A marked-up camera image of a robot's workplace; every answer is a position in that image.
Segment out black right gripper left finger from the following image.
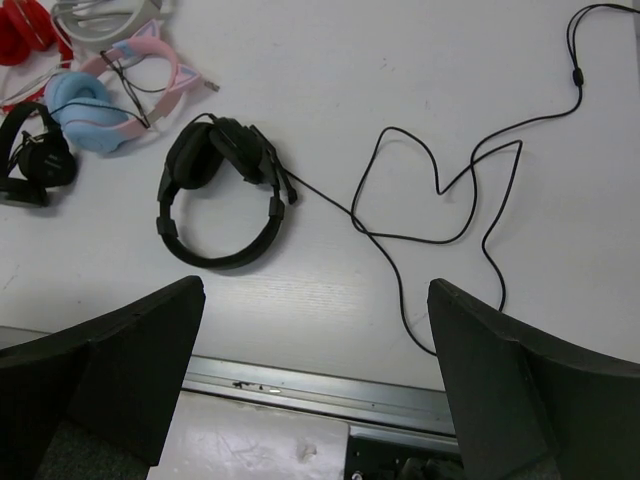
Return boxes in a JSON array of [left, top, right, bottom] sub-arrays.
[[1, 276, 206, 479]]

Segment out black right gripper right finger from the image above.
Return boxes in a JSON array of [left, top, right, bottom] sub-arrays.
[[427, 279, 639, 479]]

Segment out black headset with microphone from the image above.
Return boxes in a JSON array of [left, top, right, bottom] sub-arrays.
[[156, 114, 298, 271]]

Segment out small black headphones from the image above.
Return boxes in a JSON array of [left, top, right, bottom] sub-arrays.
[[1, 102, 78, 207]]

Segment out pink blue cat-ear headphones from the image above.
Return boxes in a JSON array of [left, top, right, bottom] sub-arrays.
[[44, 19, 205, 154]]

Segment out grey white headphones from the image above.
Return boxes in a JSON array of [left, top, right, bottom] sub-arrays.
[[50, 0, 177, 52]]

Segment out red headphones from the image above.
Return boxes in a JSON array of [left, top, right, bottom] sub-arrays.
[[1, 0, 73, 68]]

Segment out aluminium table edge rail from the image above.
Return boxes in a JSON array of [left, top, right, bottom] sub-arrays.
[[0, 324, 464, 436]]

